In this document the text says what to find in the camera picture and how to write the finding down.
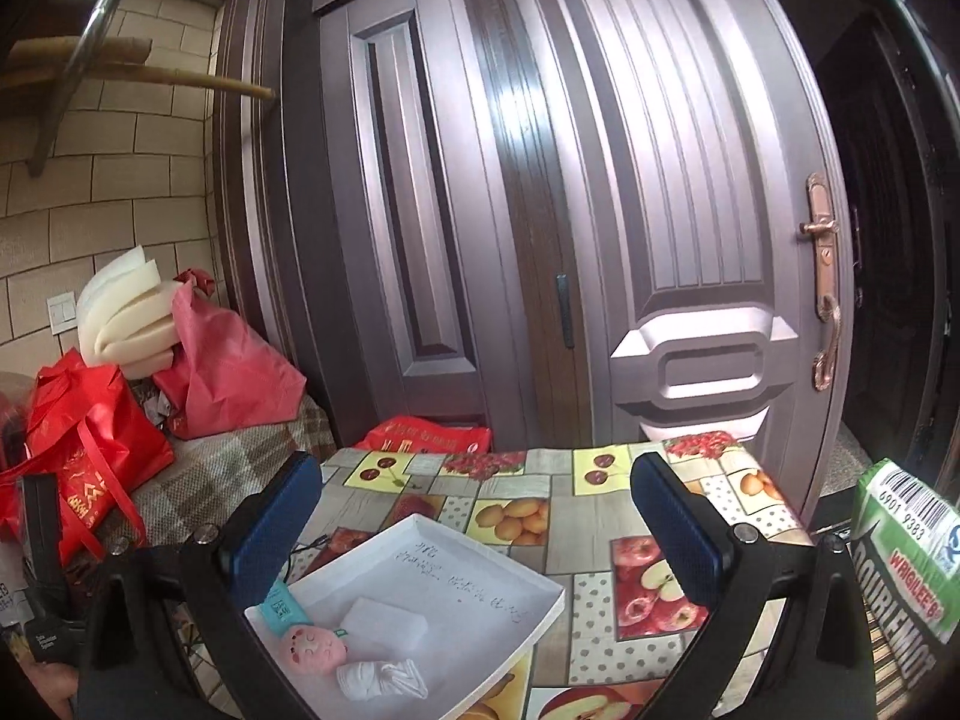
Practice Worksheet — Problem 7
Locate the shiny metal pipe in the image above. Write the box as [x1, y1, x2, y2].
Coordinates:
[26, 0, 163, 178]

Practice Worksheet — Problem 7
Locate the white cardboard tray box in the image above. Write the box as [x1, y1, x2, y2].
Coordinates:
[244, 514, 567, 720]

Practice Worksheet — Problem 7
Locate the thin black cable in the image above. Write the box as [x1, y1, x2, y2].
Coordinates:
[281, 531, 332, 578]

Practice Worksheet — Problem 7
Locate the striped doormat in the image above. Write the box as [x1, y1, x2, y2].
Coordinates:
[864, 600, 942, 720]

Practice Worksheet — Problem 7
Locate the stack of cream foam sheets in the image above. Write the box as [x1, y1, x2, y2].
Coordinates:
[75, 244, 197, 380]

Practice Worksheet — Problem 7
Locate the narrow brown door leaf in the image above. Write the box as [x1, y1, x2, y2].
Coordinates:
[315, 0, 520, 437]

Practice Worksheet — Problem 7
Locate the fruit print tablecloth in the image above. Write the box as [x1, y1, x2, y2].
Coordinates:
[289, 431, 818, 720]

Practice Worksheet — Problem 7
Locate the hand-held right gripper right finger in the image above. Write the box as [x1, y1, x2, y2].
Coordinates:
[628, 452, 878, 720]

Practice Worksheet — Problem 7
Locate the green printed cardboard box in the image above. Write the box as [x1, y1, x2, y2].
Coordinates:
[847, 457, 960, 720]

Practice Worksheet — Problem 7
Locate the white wall switch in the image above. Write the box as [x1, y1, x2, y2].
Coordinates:
[46, 291, 80, 335]

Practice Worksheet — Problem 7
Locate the wide brown metal door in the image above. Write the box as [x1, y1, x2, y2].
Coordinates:
[501, 0, 857, 520]

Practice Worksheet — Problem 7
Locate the long wooden stick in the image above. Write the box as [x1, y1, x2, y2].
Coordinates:
[0, 62, 275, 103]

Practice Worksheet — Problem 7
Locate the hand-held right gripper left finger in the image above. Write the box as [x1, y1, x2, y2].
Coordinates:
[75, 451, 323, 720]

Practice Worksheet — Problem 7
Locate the flat red plastic packet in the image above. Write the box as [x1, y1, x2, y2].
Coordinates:
[352, 416, 493, 455]

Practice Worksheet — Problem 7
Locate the teal tag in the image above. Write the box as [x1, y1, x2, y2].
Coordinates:
[259, 581, 302, 635]

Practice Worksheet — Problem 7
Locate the pink plastic bag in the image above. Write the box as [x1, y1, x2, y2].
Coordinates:
[154, 268, 308, 440]

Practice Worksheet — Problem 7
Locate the white crumpled cloth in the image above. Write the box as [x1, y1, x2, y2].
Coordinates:
[335, 656, 429, 701]

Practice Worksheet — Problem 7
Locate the small black door handle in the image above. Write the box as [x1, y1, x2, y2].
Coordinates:
[555, 274, 575, 350]

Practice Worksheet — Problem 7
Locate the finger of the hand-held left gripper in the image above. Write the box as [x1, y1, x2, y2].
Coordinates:
[19, 472, 62, 610]

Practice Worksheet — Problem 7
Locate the pink plush toy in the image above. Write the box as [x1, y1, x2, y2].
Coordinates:
[279, 624, 353, 674]

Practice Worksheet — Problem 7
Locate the short wooden stick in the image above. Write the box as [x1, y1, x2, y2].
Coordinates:
[6, 37, 152, 67]

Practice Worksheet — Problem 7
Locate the dark outer door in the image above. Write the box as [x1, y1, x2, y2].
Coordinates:
[814, 0, 960, 512]

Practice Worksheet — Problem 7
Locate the checked brown blanket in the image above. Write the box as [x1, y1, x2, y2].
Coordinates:
[97, 388, 338, 550]

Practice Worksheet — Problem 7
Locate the copper door handle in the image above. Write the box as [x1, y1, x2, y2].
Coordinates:
[798, 172, 845, 392]

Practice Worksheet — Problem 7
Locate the red gift bag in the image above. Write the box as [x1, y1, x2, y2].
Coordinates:
[0, 349, 177, 567]

